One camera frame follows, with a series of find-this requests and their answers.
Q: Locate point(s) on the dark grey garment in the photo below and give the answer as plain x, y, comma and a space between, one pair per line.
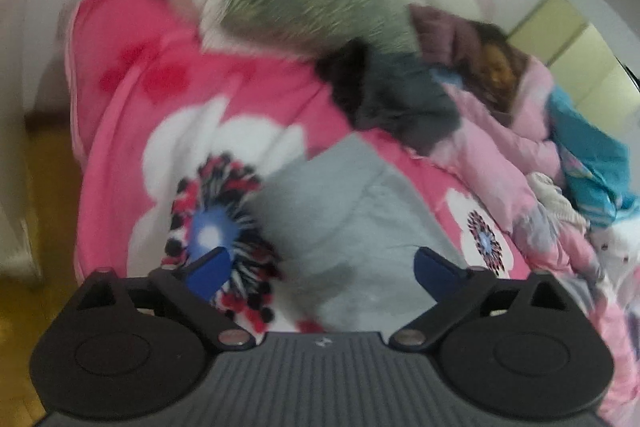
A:
400, 102

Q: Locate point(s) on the pink flower-print blanket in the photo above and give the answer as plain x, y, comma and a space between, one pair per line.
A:
175, 107

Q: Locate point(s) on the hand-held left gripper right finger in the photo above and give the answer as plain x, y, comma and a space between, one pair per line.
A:
437, 274

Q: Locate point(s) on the grey pants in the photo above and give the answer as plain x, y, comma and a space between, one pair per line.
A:
340, 217

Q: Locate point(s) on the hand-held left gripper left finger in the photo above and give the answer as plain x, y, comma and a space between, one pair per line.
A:
210, 274

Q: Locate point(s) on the maroon jacket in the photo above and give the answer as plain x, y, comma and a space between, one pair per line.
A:
440, 32

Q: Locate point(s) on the pale yellow wardrobe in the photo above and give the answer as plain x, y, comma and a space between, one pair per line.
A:
565, 37

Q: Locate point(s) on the teal and pink cartoon quilt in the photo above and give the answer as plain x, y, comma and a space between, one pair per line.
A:
590, 147

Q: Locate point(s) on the pink floral quilt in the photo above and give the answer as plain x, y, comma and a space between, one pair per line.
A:
500, 157

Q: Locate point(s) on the white knit garment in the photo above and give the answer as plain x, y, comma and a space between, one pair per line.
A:
555, 202

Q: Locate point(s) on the light blue pillow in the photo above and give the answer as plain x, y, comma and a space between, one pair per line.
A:
446, 80

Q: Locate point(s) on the pale bedside cabinet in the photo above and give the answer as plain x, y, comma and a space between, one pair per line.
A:
15, 207

